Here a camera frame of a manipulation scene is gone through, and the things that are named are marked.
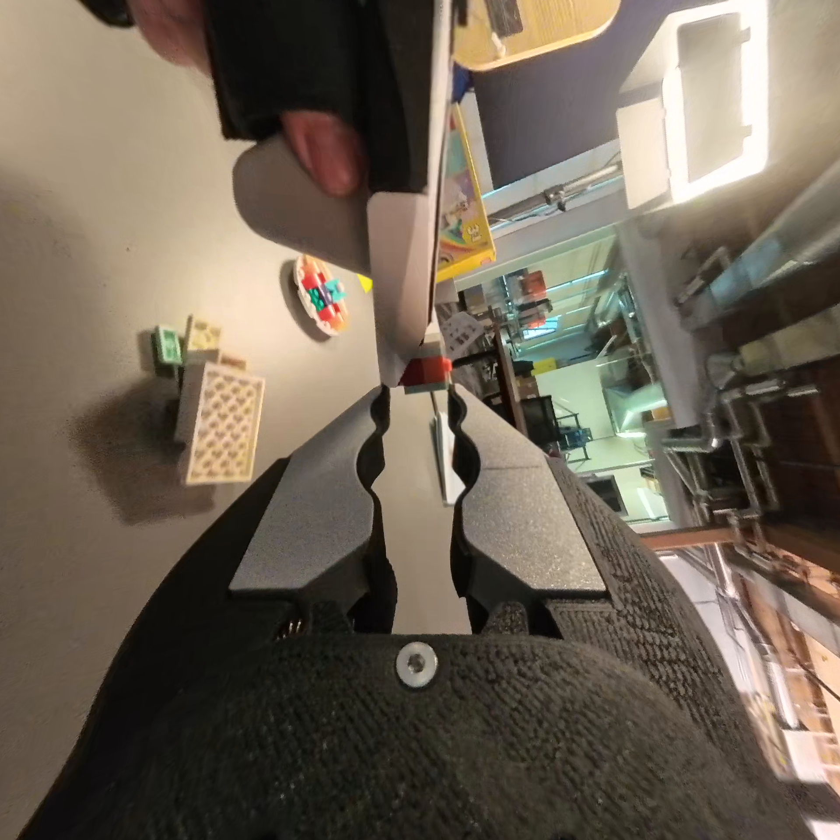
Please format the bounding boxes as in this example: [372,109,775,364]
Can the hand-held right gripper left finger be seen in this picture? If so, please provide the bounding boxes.
[228,386,400,614]

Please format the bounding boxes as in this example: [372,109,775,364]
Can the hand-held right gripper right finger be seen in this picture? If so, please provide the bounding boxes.
[448,386,607,623]

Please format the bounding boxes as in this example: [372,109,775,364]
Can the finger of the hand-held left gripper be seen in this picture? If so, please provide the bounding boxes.
[430,0,458,198]
[367,193,439,388]

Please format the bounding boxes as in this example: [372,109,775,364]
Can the mint red orange lego block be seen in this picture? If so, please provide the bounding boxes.
[400,356,454,396]

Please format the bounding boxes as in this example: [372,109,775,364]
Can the white lego build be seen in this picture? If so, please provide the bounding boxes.
[141,315,266,487]

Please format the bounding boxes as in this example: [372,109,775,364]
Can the colourful lego set box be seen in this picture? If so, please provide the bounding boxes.
[433,105,497,283]

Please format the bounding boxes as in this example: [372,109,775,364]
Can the round white rainbow lego plate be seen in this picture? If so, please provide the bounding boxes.
[292,255,352,339]

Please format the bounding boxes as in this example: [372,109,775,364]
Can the lego instruction booklet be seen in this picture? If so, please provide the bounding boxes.
[430,394,466,506]

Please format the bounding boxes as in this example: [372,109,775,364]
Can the wooden book stand white base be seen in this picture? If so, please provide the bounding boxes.
[453,0,621,71]

